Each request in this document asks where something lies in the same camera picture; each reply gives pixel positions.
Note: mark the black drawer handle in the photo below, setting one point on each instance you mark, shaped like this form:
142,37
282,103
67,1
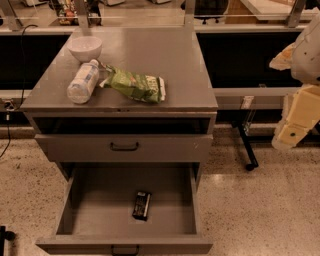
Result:
124,148
125,251

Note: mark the grey drawer cabinet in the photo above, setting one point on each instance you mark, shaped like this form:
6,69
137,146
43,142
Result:
154,103

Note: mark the clear plastic water bottle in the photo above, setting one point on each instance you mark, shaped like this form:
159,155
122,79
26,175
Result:
81,87

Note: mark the black wheeled stand leg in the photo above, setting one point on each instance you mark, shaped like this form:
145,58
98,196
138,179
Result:
252,159

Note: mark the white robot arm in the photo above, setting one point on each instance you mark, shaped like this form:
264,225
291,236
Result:
302,57

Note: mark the green chip bag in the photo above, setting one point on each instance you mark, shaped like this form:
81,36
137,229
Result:
139,87

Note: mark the black middle drawer handle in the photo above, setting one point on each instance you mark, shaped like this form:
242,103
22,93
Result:
125,251

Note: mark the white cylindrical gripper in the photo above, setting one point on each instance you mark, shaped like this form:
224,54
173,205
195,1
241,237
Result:
308,56

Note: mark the grey open middle drawer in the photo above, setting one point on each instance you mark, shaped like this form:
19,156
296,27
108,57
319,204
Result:
98,209

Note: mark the black top drawer handle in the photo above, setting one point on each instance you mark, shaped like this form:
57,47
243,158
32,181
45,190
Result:
124,148

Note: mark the white ceramic bowl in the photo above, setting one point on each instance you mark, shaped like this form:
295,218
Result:
85,48

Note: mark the black object at floor left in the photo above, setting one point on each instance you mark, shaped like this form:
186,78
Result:
5,236

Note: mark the grey top drawer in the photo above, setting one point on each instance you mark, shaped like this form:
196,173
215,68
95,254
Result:
97,139

